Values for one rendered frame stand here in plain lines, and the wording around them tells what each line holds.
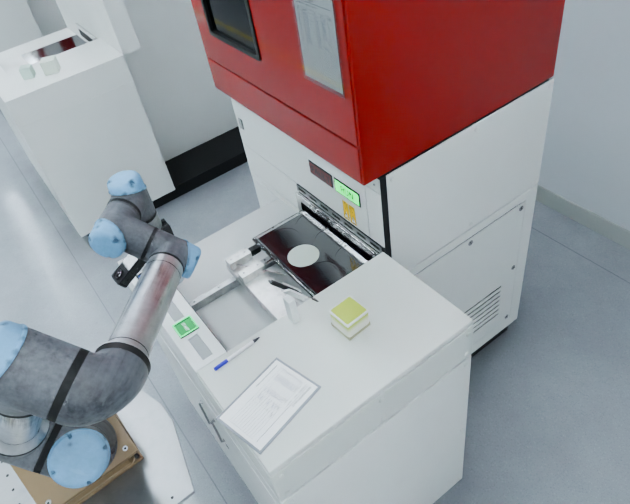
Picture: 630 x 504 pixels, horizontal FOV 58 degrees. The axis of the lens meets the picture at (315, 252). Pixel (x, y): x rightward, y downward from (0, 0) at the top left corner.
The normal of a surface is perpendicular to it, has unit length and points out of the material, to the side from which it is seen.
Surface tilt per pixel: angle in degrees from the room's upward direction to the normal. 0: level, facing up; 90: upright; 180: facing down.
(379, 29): 90
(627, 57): 90
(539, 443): 0
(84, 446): 51
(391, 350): 0
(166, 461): 0
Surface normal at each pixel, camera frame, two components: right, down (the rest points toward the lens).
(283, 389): -0.14, -0.72
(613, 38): -0.80, 0.49
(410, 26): 0.58, 0.50
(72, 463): 0.44, -0.13
